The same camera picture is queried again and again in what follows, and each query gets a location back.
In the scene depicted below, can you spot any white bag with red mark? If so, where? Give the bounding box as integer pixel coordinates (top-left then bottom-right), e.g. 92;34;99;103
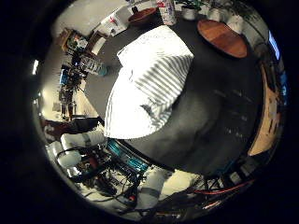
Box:
100;13;128;37

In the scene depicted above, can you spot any light wooden desk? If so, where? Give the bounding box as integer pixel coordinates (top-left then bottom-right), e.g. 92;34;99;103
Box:
248;64;282;157

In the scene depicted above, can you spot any red cable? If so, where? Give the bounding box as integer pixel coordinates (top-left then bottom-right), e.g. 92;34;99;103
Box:
192;177;257;198

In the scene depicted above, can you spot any small blue box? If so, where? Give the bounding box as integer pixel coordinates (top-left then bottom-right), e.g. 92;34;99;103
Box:
58;68;70;87

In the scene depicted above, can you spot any oval wooden board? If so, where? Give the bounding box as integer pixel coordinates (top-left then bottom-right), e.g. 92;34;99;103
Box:
195;18;249;60

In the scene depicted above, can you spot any colourful shelf box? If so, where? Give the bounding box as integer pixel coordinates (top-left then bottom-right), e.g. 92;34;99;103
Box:
61;27;91;54

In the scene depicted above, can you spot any white plant pot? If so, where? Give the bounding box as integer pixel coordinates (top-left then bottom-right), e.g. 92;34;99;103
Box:
180;1;201;21

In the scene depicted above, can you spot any white grey striped cloth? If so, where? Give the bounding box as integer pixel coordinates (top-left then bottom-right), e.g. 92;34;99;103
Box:
103;24;195;140

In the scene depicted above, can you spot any brown wooden bowl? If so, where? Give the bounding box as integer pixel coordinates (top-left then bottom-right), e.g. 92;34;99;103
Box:
127;7;158;27

